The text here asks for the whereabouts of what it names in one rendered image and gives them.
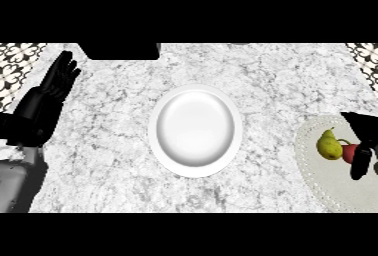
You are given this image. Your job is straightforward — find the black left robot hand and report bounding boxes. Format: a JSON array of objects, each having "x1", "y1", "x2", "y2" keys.
[{"x1": 0, "y1": 50, "x2": 83, "y2": 148}]

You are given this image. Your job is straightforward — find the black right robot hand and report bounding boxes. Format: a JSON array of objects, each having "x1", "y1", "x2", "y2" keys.
[{"x1": 340, "y1": 111, "x2": 378, "y2": 181}]

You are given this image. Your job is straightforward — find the red bell pepper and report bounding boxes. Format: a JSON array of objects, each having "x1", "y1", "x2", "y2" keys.
[{"x1": 337, "y1": 138, "x2": 361, "y2": 165}]

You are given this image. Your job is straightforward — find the pale oval placemat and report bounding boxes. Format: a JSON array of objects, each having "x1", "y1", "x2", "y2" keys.
[{"x1": 294, "y1": 114, "x2": 378, "y2": 214}]

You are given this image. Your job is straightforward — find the white oval plate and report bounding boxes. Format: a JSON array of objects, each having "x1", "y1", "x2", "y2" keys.
[{"x1": 148, "y1": 83, "x2": 244, "y2": 178}]

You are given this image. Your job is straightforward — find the yellow-green pear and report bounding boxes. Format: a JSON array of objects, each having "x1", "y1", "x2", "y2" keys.
[{"x1": 316, "y1": 126, "x2": 344, "y2": 161}]

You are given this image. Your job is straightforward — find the black appliance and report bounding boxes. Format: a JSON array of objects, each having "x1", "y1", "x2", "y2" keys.
[{"x1": 77, "y1": 43, "x2": 163, "y2": 61}]

